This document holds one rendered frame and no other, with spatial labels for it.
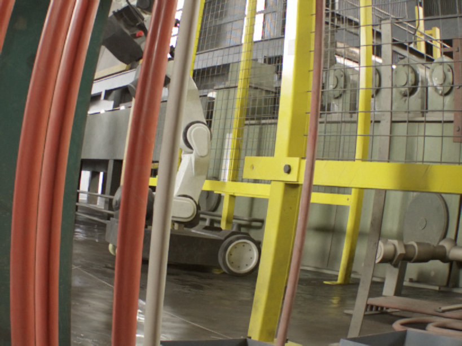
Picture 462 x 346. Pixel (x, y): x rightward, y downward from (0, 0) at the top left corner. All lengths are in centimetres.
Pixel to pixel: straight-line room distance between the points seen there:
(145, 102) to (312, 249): 355
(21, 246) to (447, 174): 81
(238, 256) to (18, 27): 250
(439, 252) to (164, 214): 247
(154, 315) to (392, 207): 302
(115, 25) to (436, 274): 205
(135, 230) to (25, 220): 13
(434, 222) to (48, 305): 287
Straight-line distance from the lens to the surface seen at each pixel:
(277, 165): 157
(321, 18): 85
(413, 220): 347
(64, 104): 61
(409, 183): 124
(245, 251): 329
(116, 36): 333
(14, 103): 91
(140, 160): 64
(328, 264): 403
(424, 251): 296
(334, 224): 402
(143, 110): 64
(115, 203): 333
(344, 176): 139
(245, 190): 333
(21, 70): 92
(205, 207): 514
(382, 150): 160
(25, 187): 56
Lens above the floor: 33
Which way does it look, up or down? 3 degrees up
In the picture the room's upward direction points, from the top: 7 degrees clockwise
